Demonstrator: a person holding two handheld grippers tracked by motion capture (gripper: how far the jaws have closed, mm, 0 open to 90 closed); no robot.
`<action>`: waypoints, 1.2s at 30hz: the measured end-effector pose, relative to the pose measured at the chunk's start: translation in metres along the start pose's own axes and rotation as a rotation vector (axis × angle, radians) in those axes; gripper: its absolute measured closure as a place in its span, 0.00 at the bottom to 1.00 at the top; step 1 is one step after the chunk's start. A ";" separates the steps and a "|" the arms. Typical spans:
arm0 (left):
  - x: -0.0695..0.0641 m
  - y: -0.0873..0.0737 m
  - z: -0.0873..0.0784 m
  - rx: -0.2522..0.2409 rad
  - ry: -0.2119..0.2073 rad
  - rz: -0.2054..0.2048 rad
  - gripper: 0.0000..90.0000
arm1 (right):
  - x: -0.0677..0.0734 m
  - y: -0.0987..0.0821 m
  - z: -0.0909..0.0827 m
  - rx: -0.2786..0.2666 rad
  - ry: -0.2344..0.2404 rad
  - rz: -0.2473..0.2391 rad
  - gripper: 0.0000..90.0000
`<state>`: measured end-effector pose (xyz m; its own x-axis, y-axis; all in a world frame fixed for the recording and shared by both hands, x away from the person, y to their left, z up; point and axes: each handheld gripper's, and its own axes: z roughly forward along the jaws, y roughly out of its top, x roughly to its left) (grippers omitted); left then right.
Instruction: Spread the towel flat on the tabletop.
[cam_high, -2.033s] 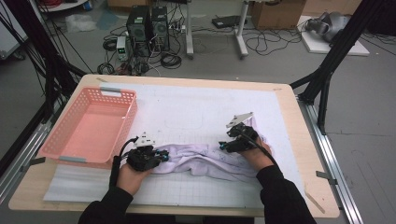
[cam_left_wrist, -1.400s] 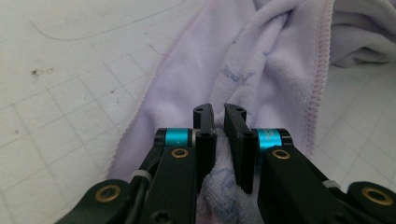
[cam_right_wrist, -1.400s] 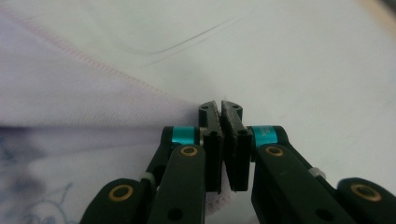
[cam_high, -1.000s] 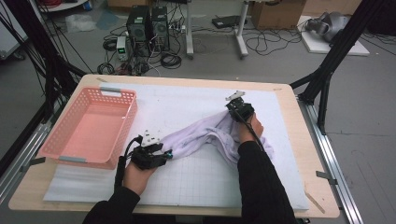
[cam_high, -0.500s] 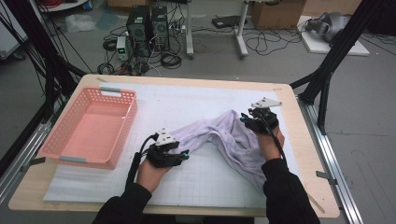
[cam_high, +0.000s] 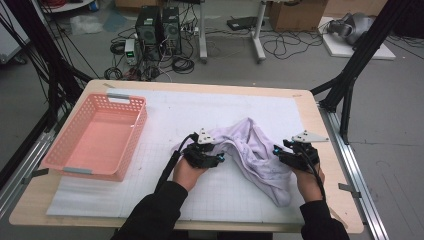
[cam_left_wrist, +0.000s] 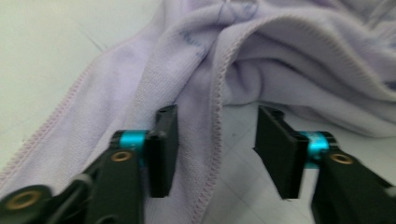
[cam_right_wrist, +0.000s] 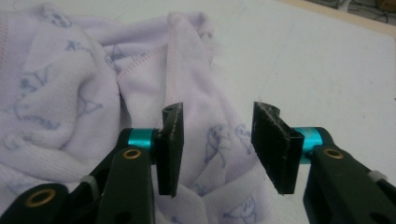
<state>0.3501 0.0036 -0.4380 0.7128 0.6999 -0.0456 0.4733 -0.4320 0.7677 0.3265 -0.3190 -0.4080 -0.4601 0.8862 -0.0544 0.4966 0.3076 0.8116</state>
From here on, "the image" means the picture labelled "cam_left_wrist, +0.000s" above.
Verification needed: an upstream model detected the lilac cat-print towel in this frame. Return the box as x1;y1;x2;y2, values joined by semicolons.
0;0;396;224

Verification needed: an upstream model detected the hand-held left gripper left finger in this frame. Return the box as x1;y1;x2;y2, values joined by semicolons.
85;105;180;224

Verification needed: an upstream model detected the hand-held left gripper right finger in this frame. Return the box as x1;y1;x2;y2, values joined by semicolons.
253;105;396;224

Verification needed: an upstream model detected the white foam mat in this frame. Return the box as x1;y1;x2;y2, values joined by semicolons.
0;0;396;224

